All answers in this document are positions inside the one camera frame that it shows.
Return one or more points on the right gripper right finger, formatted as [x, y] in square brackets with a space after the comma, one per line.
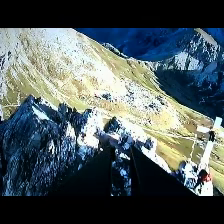
[150, 181]

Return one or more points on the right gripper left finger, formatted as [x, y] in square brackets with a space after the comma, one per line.
[93, 180]

